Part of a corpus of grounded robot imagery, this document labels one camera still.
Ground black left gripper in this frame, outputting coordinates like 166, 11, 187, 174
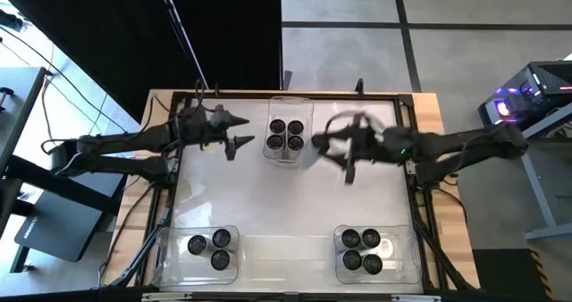
181, 105, 256, 161

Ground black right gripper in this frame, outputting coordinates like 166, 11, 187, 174
330, 113, 419, 186

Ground white can red stripe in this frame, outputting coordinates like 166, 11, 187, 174
186, 234, 211, 257
210, 249, 233, 272
311, 133, 335, 156
211, 228, 233, 249

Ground clear plastic bin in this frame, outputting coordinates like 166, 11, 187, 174
154, 224, 242, 288
262, 96, 315, 163
332, 224, 423, 285

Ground silver metal pole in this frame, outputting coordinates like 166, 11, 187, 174
154, 0, 210, 91

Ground black backdrop curtain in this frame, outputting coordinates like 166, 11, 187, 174
0, 0, 282, 121

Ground black desk leg bar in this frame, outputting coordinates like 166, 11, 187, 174
0, 154, 125, 214

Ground black box hazard stripes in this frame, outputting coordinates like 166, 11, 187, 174
472, 247, 555, 301

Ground black desk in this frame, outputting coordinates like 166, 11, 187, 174
0, 66, 48, 173

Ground black RGB computer tower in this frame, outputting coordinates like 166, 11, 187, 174
476, 60, 572, 136

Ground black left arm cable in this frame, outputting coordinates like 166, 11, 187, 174
147, 79, 207, 115

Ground silver metal bracket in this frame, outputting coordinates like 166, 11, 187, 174
391, 294, 442, 302
141, 291, 194, 301

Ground black floor cable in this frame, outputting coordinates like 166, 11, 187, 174
0, 24, 130, 136

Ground tan floor cable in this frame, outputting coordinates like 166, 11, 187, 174
41, 42, 59, 149

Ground grey metal desk frame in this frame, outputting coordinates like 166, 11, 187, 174
492, 107, 572, 241

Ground black flat base plate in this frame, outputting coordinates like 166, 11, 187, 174
13, 152, 127, 264

